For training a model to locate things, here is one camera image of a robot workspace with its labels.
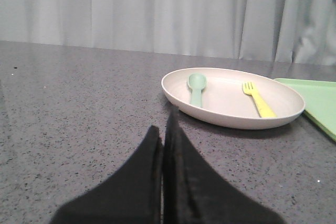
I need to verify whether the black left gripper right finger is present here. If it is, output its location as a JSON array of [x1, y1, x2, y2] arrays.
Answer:
[[163, 107, 284, 223]]

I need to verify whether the teal green plastic spoon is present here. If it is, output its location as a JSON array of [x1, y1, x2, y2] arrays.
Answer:
[[187, 73, 207, 108]]

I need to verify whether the yellow plastic fork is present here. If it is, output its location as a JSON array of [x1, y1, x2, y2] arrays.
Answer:
[[242, 81, 276, 118]]

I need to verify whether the white pleated curtain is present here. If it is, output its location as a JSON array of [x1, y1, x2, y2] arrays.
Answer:
[[1, 0, 335, 66]]

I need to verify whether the beige round plate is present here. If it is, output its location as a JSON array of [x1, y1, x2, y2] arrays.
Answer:
[[161, 68, 306, 130]]

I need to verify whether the light green rectangular tray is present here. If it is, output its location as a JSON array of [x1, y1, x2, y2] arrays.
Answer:
[[276, 78, 335, 141]]

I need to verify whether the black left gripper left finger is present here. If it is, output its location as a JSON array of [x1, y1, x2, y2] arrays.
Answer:
[[51, 126, 163, 223]]

